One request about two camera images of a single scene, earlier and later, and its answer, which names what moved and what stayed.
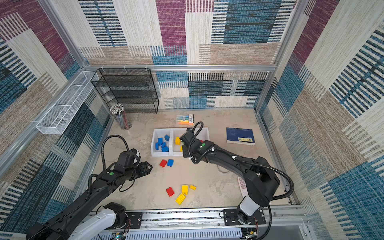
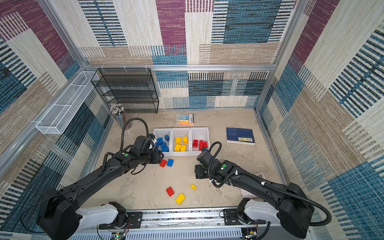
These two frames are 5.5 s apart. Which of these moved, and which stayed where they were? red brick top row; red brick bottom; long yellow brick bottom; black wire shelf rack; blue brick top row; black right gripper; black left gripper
Moved: black right gripper; black left gripper
Stayed: blue brick top row; red brick top row; long yellow brick bottom; black wire shelf rack; red brick bottom
